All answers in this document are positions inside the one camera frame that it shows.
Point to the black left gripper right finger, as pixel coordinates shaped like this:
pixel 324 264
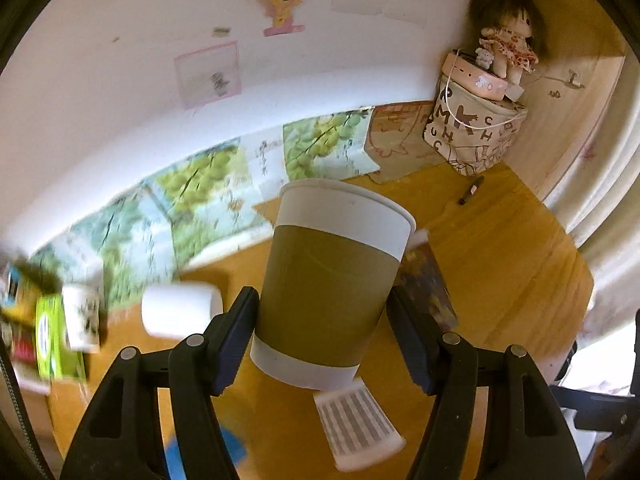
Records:
pixel 495 403

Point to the brown paper cup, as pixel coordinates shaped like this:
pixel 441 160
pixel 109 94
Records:
pixel 335 253

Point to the plain white cup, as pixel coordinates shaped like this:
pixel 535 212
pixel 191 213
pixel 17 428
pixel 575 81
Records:
pixel 180 309

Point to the white cup with ink print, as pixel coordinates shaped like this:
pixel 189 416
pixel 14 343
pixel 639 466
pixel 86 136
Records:
pixel 81 304

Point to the checkered paper cup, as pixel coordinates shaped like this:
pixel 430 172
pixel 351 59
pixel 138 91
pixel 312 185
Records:
pixel 358 431

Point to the cartoon printed tall cup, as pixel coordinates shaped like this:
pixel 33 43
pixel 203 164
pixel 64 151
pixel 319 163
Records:
pixel 420 277

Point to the green tissue box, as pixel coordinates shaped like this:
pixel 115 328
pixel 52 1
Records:
pixel 55 361

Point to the yellow box with pens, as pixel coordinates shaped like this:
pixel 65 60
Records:
pixel 19 295

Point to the green leaf poster strip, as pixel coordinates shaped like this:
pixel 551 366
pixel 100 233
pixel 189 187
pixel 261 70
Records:
pixel 203 206

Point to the dark pen on table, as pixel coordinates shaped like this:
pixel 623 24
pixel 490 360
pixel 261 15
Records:
pixel 471 191

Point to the letter print fabric basket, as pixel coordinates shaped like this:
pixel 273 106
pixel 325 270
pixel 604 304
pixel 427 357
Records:
pixel 471 133

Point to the brown cartoon drawing paper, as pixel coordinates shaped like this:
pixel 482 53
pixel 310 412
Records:
pixel 395 140

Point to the pink round tin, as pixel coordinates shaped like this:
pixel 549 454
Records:
pixel 474 79

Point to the wooden bookshelf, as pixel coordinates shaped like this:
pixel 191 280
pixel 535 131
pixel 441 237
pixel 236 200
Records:
pixel 567 95

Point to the brown haired rag doll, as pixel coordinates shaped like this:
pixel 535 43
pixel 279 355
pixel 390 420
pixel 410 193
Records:
pixel 512 37

